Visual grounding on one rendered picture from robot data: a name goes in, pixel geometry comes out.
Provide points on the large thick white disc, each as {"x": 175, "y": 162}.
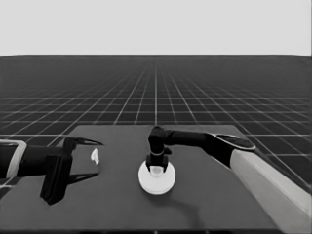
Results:
{"x": 156, "y": 187}

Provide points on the small white T-shaped piece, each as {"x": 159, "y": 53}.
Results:
{"x": 95, "y": 156}

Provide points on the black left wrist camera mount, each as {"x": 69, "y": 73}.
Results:
{"x": 53, "y": 182}

